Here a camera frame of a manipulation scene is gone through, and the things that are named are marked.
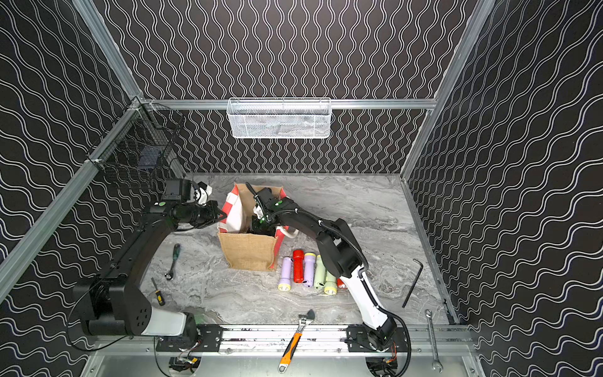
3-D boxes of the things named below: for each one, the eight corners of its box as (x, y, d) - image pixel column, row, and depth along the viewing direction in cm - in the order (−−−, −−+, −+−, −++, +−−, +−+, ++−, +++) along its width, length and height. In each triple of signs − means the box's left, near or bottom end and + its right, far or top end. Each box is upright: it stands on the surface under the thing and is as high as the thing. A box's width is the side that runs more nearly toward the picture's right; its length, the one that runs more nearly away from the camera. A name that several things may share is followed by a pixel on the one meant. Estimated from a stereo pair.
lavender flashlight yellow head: (278, 290, 86) (278, 288, 84) (280, 259, 94) (280, 256, 91) (291, 291, 86) (291, 288, 84) (292, 259, 94) (292, 256, 91)
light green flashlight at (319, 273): (314, 288, 87) (314, 285, 84) (313, 258, 94) (313, 254, 92) (325, 288, 87) (326, 285, 84) (323, 258, 94) (324, 254, 92)
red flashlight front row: (292, 283, 88) (292, 279, 86) (293, 253, 96) (293, 250, 93) (305, 283, 88) (305, 279, 86) (304, 253, 96) (305, 250, 93)
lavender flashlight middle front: (303, 287, 87) (303, 283, 85) (303, 256, 95) (303, 253, 92) (316, 287, 87) (317, 283, 85) (315, 256, 95) (315, 253, 92)
